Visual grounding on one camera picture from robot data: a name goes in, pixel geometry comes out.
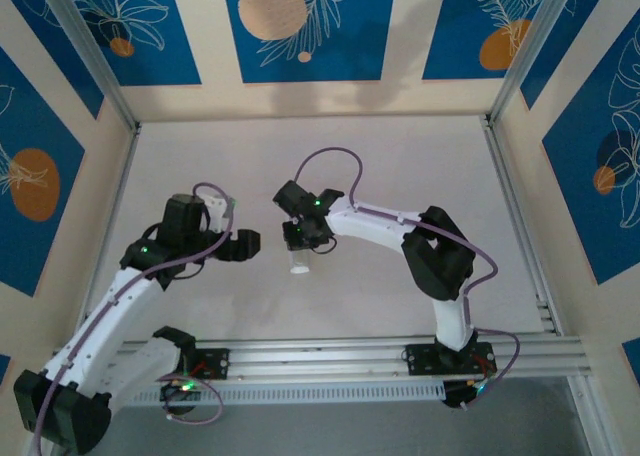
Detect white tube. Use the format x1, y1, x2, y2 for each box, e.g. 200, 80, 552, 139
288, 247, 315, 276

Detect left black controller box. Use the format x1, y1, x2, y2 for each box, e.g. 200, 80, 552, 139
159, 380, 204, 418

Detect black controller box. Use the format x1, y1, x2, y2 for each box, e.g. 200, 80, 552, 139
159, 380, 204, 418
442, 380, 489, 411

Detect right black controller box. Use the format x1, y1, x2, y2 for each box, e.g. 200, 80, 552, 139
442, 380, 489, 411

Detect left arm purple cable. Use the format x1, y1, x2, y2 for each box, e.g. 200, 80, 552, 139
29, 180, 236, 456

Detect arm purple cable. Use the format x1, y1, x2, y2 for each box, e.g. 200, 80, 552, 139
294, 147, 521, 411
29, 180, 236, 456

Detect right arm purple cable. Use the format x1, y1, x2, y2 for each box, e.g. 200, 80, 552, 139
294, 147, 521, 411

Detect left aluminium side rail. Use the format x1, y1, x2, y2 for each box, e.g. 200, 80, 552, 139
79, 123, 144, 322

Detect aluminium side rail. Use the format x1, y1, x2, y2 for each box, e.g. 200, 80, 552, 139
480, 117, 565, 335
79, 123, 144, 322

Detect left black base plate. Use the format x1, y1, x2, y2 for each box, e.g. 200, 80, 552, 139
177, 348, 231, 382

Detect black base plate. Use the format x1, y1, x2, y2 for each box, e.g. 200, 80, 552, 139
177, 348, 231, 382
405, 343, 497, 377

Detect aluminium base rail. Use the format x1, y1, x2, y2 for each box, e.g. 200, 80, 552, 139
117, 333, 594, 390

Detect grey slotted cable duct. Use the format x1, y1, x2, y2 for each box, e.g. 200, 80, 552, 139
129, 379, 447, 408

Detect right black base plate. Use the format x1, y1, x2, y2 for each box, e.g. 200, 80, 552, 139
405, 343, 497, 377

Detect left aluminium frame post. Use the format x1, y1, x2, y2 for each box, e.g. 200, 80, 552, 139
35, 0, 142, 133

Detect aluminium frame post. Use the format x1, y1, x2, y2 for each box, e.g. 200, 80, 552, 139
485, 0, 616, 127
35, 0, 142, 133

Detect right aluminium side rail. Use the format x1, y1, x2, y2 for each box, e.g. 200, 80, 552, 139
480, 117, 565, 335

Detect right aluminium frame post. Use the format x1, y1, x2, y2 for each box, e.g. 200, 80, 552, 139
485, 0, 616, 127

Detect right aluminium frame leg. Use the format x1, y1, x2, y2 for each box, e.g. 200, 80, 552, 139
567, 375, 619, 456

